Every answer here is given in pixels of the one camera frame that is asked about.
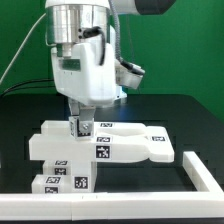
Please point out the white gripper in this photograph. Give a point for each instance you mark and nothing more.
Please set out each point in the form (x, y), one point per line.
(84, 80)

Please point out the white chair back frame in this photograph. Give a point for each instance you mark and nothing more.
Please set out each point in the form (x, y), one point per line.
(115, 142)

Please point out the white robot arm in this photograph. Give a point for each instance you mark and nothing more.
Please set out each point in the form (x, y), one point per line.
(84, 36)

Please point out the white U-shaped obstacle frame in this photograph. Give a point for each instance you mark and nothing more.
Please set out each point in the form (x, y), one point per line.
(206, 201)

